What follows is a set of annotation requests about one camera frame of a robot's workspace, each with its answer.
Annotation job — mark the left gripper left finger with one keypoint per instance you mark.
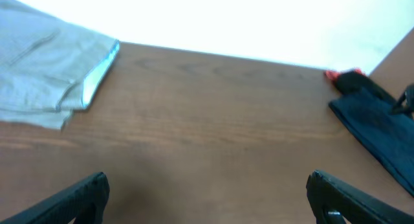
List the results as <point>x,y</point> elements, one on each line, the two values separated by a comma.
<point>82,203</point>

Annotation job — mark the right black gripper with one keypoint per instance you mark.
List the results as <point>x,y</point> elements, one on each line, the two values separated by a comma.
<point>404,104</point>

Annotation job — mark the navy blue shorts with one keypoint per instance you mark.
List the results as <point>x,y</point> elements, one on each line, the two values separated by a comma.
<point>388,138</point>

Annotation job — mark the beige khaki shorts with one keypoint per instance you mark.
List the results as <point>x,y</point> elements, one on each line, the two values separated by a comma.
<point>49,68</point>

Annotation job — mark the red cloth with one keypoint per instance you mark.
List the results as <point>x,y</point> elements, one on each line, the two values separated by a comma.
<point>334,75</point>

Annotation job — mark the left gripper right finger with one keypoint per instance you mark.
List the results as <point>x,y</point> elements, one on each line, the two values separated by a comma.
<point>334,201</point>

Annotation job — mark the black cloth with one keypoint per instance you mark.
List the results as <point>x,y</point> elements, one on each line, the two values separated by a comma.
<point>351,82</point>

